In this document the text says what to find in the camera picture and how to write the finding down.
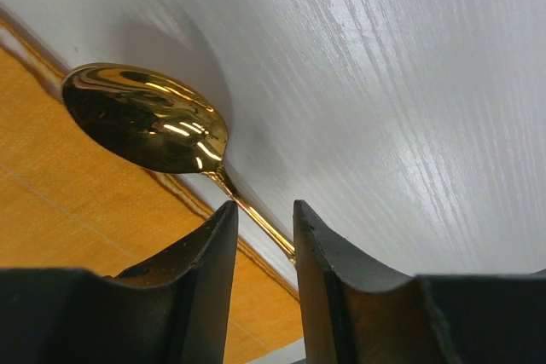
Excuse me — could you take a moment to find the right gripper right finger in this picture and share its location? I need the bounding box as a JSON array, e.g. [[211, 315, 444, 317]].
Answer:
[[293, 200, 545, 363]]

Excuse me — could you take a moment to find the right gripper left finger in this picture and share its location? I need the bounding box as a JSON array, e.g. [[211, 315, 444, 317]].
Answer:
[[1, 201, 238, 363]]

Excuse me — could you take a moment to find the gold ornate spoon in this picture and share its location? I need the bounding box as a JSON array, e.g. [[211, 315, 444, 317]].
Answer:
[[61, 62, 295, 262]]

